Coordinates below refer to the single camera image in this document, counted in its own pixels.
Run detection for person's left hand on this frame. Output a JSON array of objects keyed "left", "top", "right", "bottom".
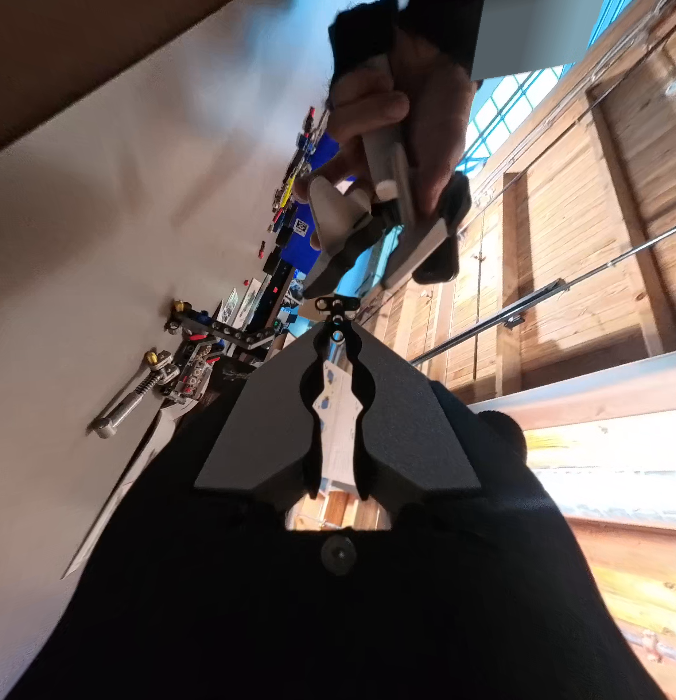
[{"left": 292, "top": 30, "right": 479, "bottom": 218}]

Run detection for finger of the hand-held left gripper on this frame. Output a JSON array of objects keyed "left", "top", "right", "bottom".
[
  {"left": 302, "top": 174, "right": 387, "bottom": 300},
  {"left": 381, "top": 218, "right": 455, "bottom": 292}
]

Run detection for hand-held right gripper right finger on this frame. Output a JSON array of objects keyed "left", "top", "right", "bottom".
[{"left": 349, "top": 323, "right": 482, "bottom": 515}]

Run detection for illustrated instruction page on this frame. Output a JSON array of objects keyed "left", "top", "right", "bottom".
[{"left": 215, "top": 278, "right": 263, "bottom": 324}]

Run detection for lego set box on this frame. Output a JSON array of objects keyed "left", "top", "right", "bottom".
[{"left": 261, "top": 257, "right": 300, "bottom": 331}]

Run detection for person's left forearm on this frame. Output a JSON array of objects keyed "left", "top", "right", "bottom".
[{"left": 327, "top": 0, "right": 485, "bottom": 83}]

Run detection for grey lego shock absorber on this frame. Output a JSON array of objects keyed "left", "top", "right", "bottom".
[{"left": 88, "top": 350, "right": 180, "bottom": 439}]

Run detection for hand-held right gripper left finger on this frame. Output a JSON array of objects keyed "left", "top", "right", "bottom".
[{"left": 195, "top": 322, "right": 336, "bottom": 513}]

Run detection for metal ceiling rod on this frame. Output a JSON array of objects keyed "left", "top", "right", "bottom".
[{"left": 409, "top": 221, "right": 676, "bottom": 367}]

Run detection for small black lego connector piece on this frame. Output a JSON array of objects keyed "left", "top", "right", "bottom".
[{"left": 315, "top": 295, "right": 362, "bottom": 348}]

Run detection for partly built lego assembly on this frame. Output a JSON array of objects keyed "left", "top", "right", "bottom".
[{"left": 164, "top": 298, "right": 280, "bottom": 407}]

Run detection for scattered loose lego pieces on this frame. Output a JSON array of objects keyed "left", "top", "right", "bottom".
[{"left": 259, "top": 106, "right": 339, "bottom": 258}]

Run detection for printed white paper sheets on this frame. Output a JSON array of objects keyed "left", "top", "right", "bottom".
[{"left": 312, "top": 358, "right": 364, "bottom": 493}]

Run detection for white instruction booklet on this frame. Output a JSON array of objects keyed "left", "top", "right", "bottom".
[{"left": 61, "top": 405, "right": 177, "bottom": 580}]

